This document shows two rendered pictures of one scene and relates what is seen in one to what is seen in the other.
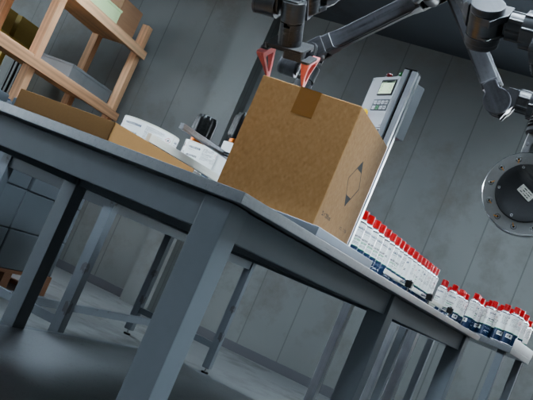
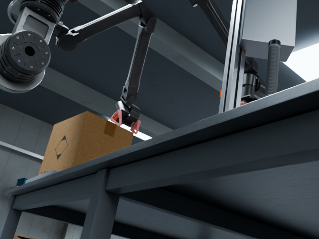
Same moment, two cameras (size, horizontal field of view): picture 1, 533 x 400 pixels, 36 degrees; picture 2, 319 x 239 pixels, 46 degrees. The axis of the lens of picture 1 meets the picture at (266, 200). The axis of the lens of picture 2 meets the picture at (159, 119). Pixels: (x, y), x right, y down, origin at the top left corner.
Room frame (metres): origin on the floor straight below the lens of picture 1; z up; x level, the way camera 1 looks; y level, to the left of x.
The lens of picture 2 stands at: (2.91, -1.27, 0.55)
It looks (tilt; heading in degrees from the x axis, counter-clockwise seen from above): 23 degrees up; 121
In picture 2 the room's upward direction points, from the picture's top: 11 degrees clockwise
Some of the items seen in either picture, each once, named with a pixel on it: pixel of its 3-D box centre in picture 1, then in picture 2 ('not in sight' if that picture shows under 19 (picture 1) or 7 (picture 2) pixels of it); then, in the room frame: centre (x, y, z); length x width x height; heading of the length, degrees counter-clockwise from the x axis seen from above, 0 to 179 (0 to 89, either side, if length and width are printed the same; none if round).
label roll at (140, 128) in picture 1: (143, 147); not in sight; (2.75, 0.45, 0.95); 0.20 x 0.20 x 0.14
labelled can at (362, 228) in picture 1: (355, 236); not in sight; (3.01, -0.36, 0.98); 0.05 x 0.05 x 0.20
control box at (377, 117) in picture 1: (387, 108); (266, 28); (2.64, -0.25, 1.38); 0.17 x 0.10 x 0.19; 26
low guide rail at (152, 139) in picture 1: (248, 197); not in sight; (2.35, 0.05, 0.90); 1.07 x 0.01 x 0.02; 151
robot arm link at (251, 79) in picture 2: (306, 72); (249, 82); (2.51, 0.04, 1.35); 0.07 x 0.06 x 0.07; 67
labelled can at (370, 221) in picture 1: (362, 240); not in sight; (3.08, -0.39, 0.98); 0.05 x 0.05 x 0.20
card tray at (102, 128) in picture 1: (107, 139); not in sight; (1.71, 0.36, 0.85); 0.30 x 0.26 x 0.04; 151
